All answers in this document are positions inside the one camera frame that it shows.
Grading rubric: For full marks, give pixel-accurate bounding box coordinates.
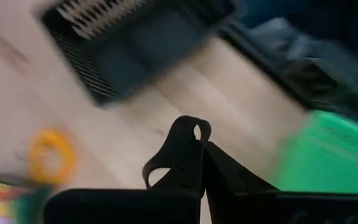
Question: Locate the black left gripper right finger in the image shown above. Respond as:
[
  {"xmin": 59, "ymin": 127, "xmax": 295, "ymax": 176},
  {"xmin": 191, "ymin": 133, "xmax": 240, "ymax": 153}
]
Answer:
[{"xmin": 203, "ymin": 141, "xmax": 280, "ymax": 200}]

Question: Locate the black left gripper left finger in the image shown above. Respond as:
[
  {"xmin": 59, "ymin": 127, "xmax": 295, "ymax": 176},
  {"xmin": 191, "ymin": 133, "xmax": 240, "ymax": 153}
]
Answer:
[{"xmin": 150, "ymin": 141, "xmax": 205, "ymax": 200}]

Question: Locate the black binder clip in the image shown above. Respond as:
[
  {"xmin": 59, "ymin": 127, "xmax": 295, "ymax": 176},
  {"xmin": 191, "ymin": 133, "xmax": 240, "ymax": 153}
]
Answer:
[{"xmin": 141, "ymin": 114, "xmax": 213, "ymax": 190}]

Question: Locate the green plastic slotted basket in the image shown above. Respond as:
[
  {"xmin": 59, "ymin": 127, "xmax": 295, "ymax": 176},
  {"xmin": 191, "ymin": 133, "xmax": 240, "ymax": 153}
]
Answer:
[{"xmin": 271, "ymin": 109, "xmax": 358, "ymax": 195}]

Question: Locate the black plastic slotted basket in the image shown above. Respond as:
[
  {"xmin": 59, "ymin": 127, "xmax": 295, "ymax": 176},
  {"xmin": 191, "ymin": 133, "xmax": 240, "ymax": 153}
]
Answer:
[{"xmin": 40, "ymin": 0, "xmax": 239, "ymax": 107}]

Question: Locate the yellow coil wrist keychain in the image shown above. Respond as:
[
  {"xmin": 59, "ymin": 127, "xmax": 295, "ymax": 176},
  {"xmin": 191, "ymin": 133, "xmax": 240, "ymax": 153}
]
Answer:
[{"xmin": 25, "ymin": 126, "xmax": 79, "ymax": 185}]

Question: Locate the green yellow crayon box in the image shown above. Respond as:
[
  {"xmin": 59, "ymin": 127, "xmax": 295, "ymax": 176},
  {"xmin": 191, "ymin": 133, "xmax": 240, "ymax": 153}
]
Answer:
[{"xmin": 0, "ymin": 176, "xmax": 55, "ymax": 224}]

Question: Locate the black table edge rail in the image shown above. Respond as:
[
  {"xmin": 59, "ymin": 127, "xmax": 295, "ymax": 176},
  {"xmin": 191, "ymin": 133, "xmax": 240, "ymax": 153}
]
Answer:
[{"xmin": 218, "ymin": 18, "xmax": 358, "ymax": 128}]

